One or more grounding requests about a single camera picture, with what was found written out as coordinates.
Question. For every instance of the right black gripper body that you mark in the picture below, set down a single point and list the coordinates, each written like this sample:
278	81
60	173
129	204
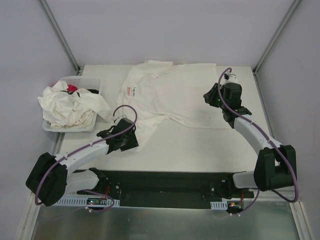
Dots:
210	96

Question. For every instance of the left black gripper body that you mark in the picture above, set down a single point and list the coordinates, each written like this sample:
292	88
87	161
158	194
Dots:
129	139

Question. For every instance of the white red-print t-shirt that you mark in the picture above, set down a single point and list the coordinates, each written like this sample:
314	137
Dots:
155	91

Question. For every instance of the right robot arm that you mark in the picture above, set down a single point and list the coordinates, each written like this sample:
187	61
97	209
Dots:
275	166

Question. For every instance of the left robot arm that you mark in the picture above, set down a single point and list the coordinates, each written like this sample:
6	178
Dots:
54	176

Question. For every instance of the white plastic laundry basket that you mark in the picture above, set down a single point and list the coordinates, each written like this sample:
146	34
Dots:
75	105

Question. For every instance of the white t-shirt pile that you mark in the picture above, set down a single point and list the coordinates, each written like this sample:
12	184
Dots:
72	105

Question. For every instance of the pink t-shirt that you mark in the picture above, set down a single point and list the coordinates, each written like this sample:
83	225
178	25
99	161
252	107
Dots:
71	88

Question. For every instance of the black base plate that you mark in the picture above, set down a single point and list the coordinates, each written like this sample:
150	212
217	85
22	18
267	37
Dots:
178	190

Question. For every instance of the left white cable duct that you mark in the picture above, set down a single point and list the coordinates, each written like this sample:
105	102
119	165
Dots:
86	201

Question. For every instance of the white cable duct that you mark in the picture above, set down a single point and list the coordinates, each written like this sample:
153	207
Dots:
219	205
86	201

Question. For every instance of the right aluminium frame post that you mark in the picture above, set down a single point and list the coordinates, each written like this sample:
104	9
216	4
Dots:
277	34

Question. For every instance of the aluminium frame post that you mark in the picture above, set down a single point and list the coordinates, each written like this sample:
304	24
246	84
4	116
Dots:
59	34
277	34

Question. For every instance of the right white cable duct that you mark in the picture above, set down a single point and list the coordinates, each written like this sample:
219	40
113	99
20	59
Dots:
219	205

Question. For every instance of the aluminium front rail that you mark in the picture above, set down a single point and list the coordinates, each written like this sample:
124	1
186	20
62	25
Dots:
295	198

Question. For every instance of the left aluminium frame post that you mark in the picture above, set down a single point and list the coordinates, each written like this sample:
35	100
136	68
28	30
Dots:
59	34

